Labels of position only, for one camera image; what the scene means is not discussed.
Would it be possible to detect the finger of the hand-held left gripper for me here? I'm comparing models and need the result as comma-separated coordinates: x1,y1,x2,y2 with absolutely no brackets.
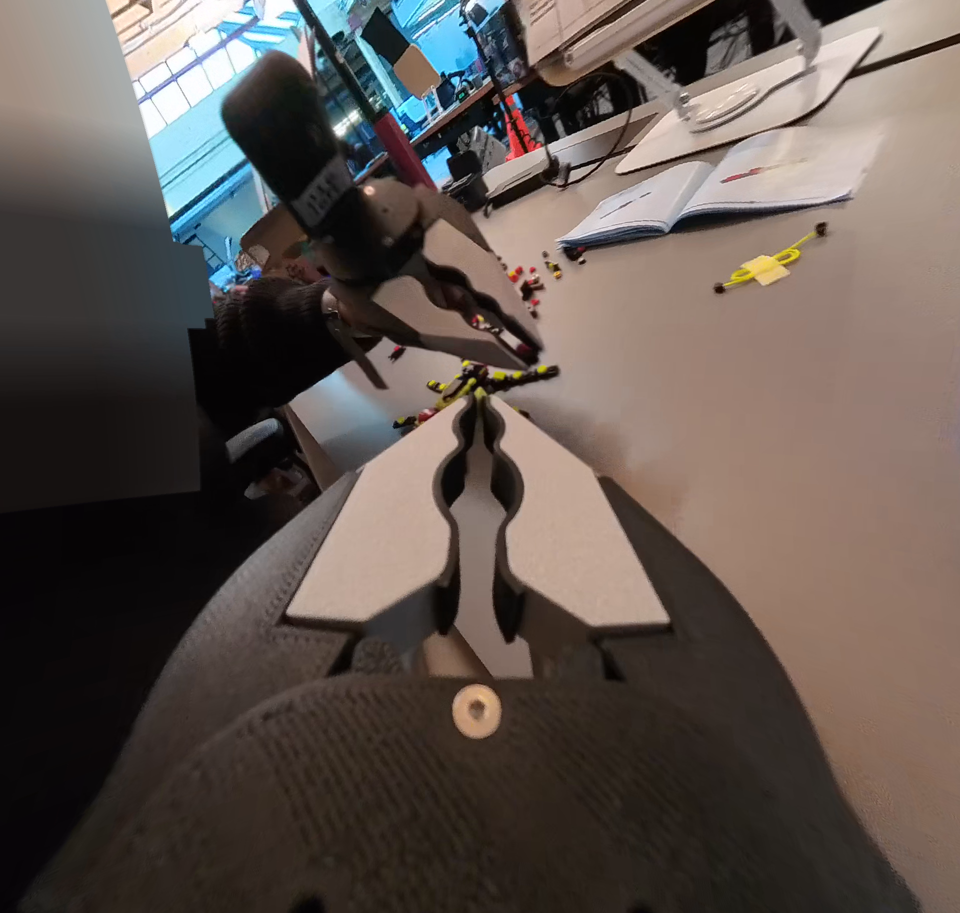
418,217,545,355
369,271,541,372

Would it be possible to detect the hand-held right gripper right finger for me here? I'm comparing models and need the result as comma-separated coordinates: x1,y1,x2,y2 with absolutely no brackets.
482,394,672,676

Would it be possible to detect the orange traffic cone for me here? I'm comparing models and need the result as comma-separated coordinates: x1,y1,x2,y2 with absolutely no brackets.
504,95,543,163

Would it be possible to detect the person's left forearm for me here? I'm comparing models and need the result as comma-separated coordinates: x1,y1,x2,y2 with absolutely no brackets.
196,274,380,413

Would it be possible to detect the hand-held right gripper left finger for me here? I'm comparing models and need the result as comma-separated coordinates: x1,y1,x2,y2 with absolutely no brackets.
283,394,481,674

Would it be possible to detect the yellow elastic cord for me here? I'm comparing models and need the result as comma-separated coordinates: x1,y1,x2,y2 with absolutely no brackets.
712,221,830,295

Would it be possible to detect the white monitor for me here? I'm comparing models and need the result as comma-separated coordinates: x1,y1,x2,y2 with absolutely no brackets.
517,0,796,85

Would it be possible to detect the black yellow lego spider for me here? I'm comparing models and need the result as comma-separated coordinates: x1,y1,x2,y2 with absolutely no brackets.
393,361,560,434

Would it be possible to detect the black red pole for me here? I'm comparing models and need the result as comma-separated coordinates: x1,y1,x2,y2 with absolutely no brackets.
262,0,438,193

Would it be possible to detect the white monitor stand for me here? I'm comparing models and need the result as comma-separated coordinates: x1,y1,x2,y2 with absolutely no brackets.
615,0,882,175

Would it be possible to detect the lego instruction booklet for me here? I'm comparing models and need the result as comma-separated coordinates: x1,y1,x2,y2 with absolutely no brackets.
556,124,886,250

